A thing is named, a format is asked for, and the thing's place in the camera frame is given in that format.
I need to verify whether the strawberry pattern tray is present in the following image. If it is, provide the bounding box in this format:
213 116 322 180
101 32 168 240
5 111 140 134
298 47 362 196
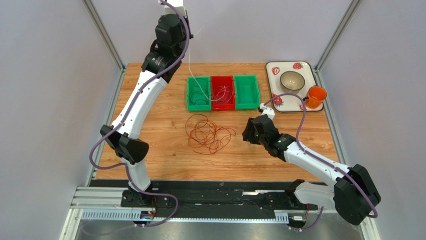
265 61 317 113

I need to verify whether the green bin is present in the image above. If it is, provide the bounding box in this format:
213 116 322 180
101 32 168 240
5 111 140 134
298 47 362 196
186 76 212 112
233 75 261 111

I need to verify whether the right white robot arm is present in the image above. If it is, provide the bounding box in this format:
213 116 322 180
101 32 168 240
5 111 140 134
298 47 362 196
242 115 382 226

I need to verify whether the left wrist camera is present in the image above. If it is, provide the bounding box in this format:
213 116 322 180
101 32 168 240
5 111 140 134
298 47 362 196
158 0 188 18

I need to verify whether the red bin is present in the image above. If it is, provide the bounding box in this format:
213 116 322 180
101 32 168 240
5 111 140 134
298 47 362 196
210 76 236 111

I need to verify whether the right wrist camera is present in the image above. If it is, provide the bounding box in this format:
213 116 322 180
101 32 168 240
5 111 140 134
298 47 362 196
258 103 276 121

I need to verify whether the left green bin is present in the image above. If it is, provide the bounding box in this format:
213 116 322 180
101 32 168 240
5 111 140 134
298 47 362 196
186 76 212 112

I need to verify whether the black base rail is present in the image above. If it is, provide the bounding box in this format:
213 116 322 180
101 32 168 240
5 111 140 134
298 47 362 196
120 180 320 220

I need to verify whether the orange cup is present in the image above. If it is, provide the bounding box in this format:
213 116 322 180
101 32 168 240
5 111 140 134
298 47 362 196
303 86 328 109

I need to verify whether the grey bowl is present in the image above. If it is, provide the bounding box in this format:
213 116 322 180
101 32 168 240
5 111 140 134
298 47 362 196
280 71 306 94

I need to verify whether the right green bin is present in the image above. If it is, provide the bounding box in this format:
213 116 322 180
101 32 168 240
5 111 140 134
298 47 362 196
233 75 261 111

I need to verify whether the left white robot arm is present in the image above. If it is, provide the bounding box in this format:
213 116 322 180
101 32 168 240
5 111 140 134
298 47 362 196
100 14 191 208

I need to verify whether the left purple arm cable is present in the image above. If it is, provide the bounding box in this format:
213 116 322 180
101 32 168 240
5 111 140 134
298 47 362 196
89 1 192 229

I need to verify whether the pink cable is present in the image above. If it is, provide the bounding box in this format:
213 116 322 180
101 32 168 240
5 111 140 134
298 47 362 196
212 85 235 107

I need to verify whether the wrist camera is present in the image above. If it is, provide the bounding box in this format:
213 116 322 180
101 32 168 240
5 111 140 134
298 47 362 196
258 103 276 121
158 0 188 18

